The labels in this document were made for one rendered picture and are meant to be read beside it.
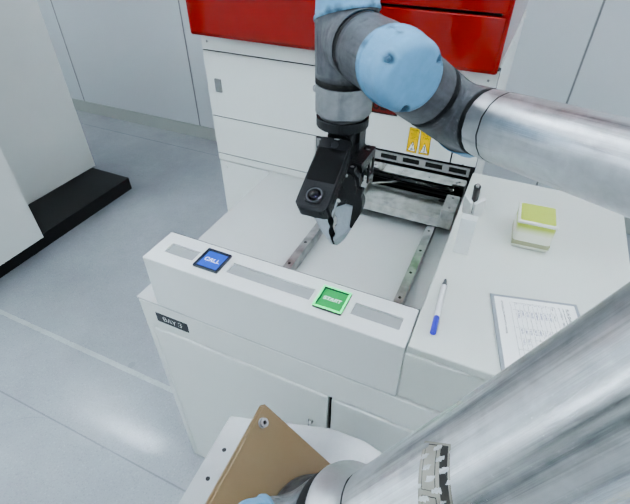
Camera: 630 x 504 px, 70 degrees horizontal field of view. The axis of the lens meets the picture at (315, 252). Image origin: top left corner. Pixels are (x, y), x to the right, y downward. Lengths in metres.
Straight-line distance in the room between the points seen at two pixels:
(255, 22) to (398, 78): 0.85
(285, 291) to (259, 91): 0.71
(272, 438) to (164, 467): 1.18
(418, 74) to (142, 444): 1.61
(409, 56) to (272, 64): 0.90
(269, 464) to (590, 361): 0.44
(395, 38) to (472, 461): 0.35
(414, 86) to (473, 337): 0.46
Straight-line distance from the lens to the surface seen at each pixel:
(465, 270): 0.92
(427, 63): 0.47
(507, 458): 0.27
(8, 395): 2.19
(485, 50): 1.09
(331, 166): 0.60
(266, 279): 0.87
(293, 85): 1.32
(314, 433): 0.82
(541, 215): 1.00
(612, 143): 0.44
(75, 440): 1.94
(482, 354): 0.78
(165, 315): 1.08
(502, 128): 0.49
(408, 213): 1.21
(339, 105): 0.58
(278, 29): 1.24
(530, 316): 0.86
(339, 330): 0.79
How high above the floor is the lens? 1.55
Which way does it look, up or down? 40 degrees down
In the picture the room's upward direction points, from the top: straight up
